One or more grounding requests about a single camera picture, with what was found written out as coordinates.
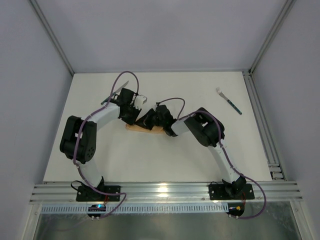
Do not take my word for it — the green handled knife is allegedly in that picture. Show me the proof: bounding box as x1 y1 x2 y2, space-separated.
100 81 129 105

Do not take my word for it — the right controller board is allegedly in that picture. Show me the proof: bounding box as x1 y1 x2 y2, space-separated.
226 203 245 218

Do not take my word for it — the controller board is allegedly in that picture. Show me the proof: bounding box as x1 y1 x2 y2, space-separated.
87 203 107 220
226 203 245 218

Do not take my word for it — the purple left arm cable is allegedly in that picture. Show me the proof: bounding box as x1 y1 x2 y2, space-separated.
71 71 140 232

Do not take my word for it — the aluminium frame rail right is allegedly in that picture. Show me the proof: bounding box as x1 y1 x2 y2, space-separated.
242 71 287 181

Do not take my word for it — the left controller board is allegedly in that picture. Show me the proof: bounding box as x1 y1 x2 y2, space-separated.
87 203 107 220

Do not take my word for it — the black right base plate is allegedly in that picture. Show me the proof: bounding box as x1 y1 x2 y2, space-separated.
208 183 255 200

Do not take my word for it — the aluminium post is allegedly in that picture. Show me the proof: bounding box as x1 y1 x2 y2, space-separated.
27 0 75 77
248 0 296 75

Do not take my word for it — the front aluminium rail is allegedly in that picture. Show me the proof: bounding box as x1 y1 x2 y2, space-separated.
29 181 303 204

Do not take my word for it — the slotted cable duct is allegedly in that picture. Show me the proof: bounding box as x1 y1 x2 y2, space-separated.
40 202 228 214

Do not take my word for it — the left rear aluminium post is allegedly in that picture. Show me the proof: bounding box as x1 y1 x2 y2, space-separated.
27 0 75 77

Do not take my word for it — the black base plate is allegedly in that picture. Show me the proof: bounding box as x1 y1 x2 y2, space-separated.
208 183 255 200
76 184 121 202

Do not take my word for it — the green handled fork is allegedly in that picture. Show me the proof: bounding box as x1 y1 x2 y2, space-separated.
216 87 243 115

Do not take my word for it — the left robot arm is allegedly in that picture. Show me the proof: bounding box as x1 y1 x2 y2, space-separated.
59 88 147 193

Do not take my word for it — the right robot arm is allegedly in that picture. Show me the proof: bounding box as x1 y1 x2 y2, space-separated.
135 105 247 199

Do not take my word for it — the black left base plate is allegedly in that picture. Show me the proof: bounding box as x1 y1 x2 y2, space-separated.
76 184 121 202

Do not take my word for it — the right rear aluminium post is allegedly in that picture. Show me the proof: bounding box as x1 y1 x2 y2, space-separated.
248 0 296 75

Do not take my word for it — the beige cloth napkin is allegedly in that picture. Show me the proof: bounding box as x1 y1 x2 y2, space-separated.
125 124 165 134

